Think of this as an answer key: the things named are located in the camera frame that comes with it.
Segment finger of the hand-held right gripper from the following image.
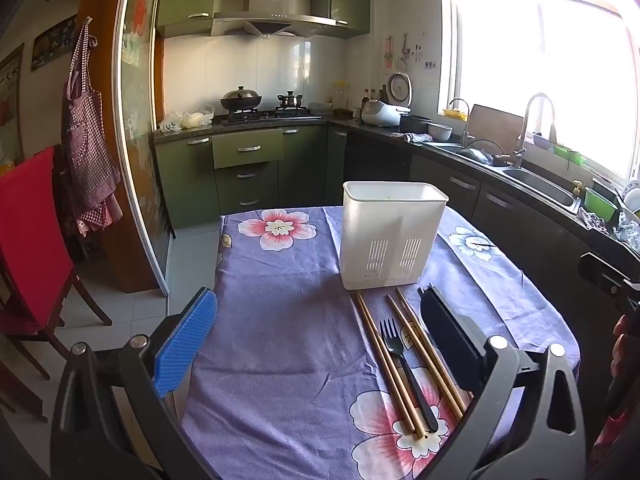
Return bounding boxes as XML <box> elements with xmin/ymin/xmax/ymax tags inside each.
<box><xmin>578</xmin><ymin>252</ymin><xmax>640</xmax><ymax>311</ymax></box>

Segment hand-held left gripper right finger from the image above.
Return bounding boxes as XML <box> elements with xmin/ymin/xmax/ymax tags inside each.
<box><xmin>418</xmin><ymin>285</ymin><xmax>587</xmax><ymax>480</ymax></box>

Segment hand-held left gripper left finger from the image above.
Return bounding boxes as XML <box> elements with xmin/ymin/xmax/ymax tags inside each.
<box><xmin>50</xmin><ymin>287</ymin><xmax>221</xmax><ymax>480</ymax></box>

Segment black plastic fork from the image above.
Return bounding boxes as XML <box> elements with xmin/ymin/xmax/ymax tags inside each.
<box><xmin>379</xmin><ymin>318</ymin><xmax>440</xmax><ymax>433</ymax></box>

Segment white plastic utensil holder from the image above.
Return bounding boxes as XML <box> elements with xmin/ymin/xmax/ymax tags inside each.
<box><xmin>340</xmin><ymin>181</ymin><xmax>449</xmax><ymax>292</ymax></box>

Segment person's right forearm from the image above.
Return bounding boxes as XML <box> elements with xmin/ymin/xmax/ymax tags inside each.
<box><xmin>594</xmin><ymin>407</ymin><xmax>633</xmax><ymax>453</ymax></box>

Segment person's right hand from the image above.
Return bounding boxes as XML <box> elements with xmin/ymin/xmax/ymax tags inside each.
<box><xmin>613</xmin><ymin>314</ymin><xmax>632</xmax><ymax>377</ymax></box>

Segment green plastic basin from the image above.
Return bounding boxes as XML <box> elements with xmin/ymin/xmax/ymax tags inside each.
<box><xmin>584</xmin><ymin>187</ymin><xmax>621</xmax><ymax>223</ymax></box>

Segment steel kitchen sink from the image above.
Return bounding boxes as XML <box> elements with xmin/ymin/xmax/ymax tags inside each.
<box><xmin>502</xmin><ymin>167</ymin><xmax>581</xmax><ymax>211</ymax></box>

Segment purple floral tablecloth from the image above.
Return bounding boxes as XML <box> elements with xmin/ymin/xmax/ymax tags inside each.
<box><xmin>181</xmin><ymin>204</ymin><xmax>581</xmax><ymax>461</ymax></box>

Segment black pan in sink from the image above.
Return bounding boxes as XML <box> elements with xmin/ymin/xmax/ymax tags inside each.
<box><xmin>457</xmin><ymin>146</ymin><xmax>501</xmax><ymax>166</ymax></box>

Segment tall steel kitchen faucet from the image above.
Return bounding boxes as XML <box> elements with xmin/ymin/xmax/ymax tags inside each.
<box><xmin>512</xmin><ymin>92</ymin><xmax>557</xmax><ymax>168</ymax></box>

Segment brown cutting board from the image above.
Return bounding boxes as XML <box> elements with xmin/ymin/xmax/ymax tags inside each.
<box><xmin>467</xmin><ymin>104</ymin><xmax>526</xmax><ymax>153</ymax></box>

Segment red covered wooden chair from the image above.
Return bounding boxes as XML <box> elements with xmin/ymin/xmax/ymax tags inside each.
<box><xmin>0</xmin><ymin>146</ymin><xmax>113</xmax><ymax>421</ymax></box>

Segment open green drawer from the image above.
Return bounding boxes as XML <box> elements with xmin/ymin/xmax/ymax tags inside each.
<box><xmin>211</xmin><ymin>128</ymin><xmax>284</xmax><ymax>170</ymax></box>

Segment checked red apron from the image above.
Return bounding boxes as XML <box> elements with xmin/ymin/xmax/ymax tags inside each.
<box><xmin>62</xmin><ymin>17</ymin><xmax>123</xmax><ymax>236</ymax></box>

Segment yellow basket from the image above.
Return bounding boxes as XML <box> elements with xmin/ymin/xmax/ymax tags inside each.
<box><xmin>444</xmin><ymin>99</ymin><xmax>471</xmax><ymax>122</ymax></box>

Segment black inner cooker pot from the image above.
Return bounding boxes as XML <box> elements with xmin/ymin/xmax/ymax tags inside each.
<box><xmin>399</xmin><ymin>114</ymin><xmax>432</xmax><ymax>135</ymax></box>

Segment dark stone countertop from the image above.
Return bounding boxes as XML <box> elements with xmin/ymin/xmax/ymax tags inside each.
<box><xmin>152</xmin><ymin>112</ymin><xmax>640</xmax><ymax>266</ymax></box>

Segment white plastic bags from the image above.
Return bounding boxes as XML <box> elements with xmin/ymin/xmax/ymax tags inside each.
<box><xmin>159</xmin><ymin>105</ymin><xmax>216</xmax><ymax>133</ymax></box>

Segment white rice cooker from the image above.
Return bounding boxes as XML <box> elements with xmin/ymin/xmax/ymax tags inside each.
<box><xmin>361</xmin><ymin>72</ymin><xmax>412</xmax><ymax>127</ymax></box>

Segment frosted glass sliding door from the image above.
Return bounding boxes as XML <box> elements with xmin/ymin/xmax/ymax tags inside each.
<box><xmin>116</xmin><ymin>0</ymin><xmax>173</xmax><ymax>296</ymax></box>

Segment black gas stove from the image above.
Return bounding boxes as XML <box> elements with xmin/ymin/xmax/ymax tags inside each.
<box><xmin>220</xmin><ymin>107</ymin><xmax>323</xmax><ymax>123</ymax></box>

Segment black wok with lid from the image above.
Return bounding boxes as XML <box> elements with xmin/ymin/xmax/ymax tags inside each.
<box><xmin>220</xmin><ymin>86</ymin><xmax>262</xmax><ymax>113</ymax></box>

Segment dark sauce bottles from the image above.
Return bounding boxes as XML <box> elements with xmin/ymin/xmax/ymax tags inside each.
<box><xmin>361</xmin><ymin>85</ymin><xmax>388</xmax><ymax>108</ymax></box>

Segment steel range hood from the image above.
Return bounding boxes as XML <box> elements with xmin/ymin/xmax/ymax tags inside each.
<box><xmin>211</xmin><ymin>0</ymin><xmax>337</xmax><ymax>38</ymax></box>

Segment wall hooks with utensils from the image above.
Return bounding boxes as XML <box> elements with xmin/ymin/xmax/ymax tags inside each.
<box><xmin>382</xmin><ymin>34</ymin><xmax>436</xmax><ymax>71</ymax></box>

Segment dark wall poster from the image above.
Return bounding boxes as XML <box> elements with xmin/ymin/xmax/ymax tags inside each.
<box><xmin>31</xmin><ymin>14</ymin><xmax>78</xmax><ymax>72</ymax></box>

